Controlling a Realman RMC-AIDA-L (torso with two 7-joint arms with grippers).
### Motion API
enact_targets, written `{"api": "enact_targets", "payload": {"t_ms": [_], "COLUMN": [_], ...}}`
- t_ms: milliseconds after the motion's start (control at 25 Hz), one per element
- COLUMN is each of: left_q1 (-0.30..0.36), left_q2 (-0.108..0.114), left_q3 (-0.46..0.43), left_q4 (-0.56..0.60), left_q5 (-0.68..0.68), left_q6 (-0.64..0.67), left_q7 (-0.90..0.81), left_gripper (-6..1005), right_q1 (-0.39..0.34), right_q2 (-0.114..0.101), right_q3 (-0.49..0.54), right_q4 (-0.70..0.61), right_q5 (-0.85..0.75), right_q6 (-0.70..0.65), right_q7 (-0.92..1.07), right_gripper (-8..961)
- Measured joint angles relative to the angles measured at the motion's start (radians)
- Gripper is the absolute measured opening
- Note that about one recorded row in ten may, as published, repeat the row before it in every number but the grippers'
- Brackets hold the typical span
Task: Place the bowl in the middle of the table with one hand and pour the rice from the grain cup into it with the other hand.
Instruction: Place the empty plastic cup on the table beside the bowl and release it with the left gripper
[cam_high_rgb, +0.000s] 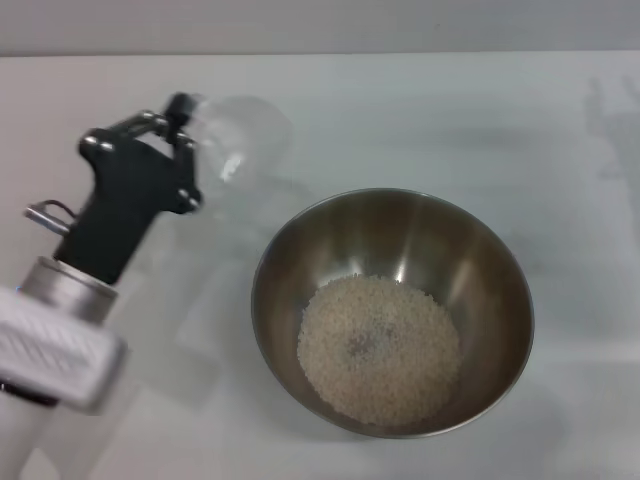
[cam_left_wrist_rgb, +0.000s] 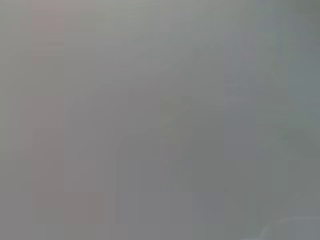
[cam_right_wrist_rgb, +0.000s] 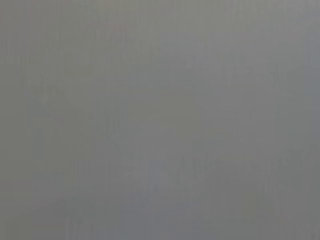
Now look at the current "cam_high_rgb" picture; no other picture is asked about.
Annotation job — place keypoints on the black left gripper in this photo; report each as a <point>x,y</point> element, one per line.
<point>130,200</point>

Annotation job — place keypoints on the clear plastic measuring cup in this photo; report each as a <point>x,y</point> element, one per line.
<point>245,135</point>

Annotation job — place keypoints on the stainless steel mixing bowl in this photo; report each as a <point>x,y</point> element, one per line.
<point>410,240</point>

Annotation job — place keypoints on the white rice grains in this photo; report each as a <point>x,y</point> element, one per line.
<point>380,350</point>

